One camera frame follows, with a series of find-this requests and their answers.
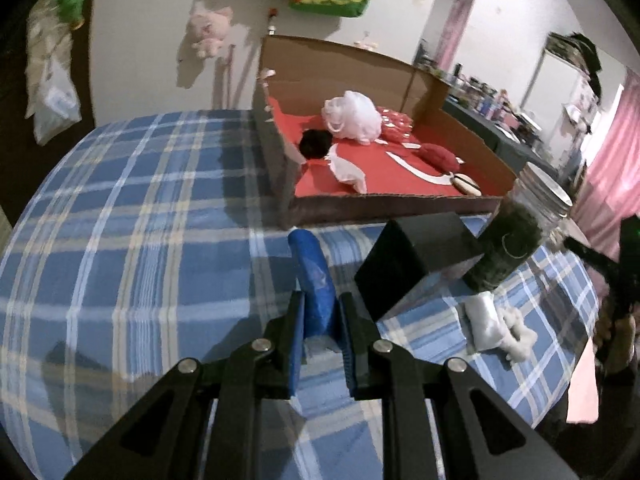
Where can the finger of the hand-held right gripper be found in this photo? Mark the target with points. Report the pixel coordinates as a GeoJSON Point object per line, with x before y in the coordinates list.
{"type": "Point", "coordinates": [590, 257]}

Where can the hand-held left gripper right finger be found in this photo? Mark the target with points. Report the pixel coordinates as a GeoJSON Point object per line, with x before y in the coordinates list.
{"type": "Point", "coordinates": [350, 360]}

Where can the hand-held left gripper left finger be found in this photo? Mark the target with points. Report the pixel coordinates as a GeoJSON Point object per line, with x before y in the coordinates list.
{"type": "Point", "coordinates": [295, 345]}

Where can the cardboard box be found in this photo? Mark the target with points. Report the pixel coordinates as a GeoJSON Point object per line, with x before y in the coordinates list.
{"type": "Point", "coordinates": [350, 67]}

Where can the person's right hand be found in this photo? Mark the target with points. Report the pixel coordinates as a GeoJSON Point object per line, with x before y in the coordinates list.
{"type": "Point", "coordinates": [617, 337]}

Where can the pink curtain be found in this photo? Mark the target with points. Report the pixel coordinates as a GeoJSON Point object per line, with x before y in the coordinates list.
{"type": "Point", "coordinates": [610, 175]}

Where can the glass jar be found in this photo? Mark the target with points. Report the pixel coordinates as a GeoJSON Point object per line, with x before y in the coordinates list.
{"type": "Point", "coordinates": [505, 240]}

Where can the white cloth bundle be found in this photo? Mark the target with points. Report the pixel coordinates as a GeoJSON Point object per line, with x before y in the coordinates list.
{"type": "Point", "coordinates": [487, 325]}

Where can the black box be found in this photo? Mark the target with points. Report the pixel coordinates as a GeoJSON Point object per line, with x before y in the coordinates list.
{"type": "Point", "coordinates": [415, 255]}

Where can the desk with dark cloth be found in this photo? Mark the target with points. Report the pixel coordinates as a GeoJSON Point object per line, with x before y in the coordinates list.
{"type": "Point", "coordinates": [505, 142]}

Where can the black and white pad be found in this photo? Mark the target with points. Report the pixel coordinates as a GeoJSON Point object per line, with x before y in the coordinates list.
{"type": "Point", "coordinates": [466, 184]}

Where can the white cabinet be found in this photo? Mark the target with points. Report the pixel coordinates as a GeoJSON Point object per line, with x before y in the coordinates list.
{"type": "Point", "coordinates": [555, 95]}

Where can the dark red pouch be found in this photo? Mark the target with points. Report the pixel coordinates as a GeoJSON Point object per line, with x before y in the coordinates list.
{"type": "Point", "coordinates": [440, 157]}

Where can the white cloth piece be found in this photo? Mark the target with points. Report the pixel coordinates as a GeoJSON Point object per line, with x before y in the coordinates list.
{"type": "Point", "coordinates": [350, 172]}

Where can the blue plaid cloth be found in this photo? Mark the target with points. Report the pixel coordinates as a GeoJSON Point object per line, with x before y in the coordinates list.
{"type": "Point", "coordinates": [125, 260]}

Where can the row of cosmetic bottles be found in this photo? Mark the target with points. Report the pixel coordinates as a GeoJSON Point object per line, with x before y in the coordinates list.
{"type": "Point", "coordinates": [480, 97]}

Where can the black bath pouf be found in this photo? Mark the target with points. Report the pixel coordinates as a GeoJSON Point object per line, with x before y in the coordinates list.
{"type": "Point", "coordinates": [315, 144]}

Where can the dark clothes pile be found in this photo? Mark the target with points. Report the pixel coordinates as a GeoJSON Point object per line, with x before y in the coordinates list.
{"type": "Point", "coordinates": [575, 52]}

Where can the red bath pouf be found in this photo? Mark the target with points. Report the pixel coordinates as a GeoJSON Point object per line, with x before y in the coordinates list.
{"type": "Point", "coordinates": [397, 130]}

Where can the white bath pouf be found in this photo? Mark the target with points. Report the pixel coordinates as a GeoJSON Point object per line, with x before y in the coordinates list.
{"type": "Point", "coordinates": [355, 115]}

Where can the pink bear plush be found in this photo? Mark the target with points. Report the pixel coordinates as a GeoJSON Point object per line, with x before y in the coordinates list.
{"type": "Point", "coordinates": [366, 42]}

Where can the pink pig plush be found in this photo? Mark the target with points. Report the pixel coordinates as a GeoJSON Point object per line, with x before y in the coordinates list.
{"type": "Point", "coordinates": [207, 27]}

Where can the white plastic bag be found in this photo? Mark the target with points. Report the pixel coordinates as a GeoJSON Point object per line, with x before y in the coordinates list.
{"type": "Point", "coordinates": [55, 110]}

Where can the floral hanging bag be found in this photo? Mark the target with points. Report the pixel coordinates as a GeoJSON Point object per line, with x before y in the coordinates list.
{"type": "Point", "coordinates": [42, 45]}

